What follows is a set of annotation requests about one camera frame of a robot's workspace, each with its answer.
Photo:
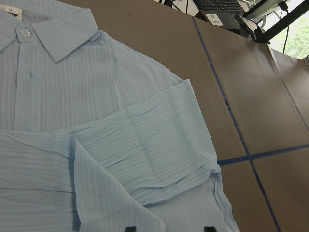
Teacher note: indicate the white label on black box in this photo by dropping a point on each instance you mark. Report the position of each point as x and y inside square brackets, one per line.
[214, 19]

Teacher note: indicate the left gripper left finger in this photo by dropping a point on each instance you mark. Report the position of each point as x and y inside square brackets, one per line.
[130, 229]

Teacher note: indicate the light blue button-up shirt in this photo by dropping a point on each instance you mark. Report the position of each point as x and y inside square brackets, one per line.
[95, 136]

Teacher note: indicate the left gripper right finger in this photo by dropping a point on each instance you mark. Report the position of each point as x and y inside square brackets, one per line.
[209, 229]

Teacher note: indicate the black keyboard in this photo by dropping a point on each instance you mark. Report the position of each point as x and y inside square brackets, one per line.
[228, 6]

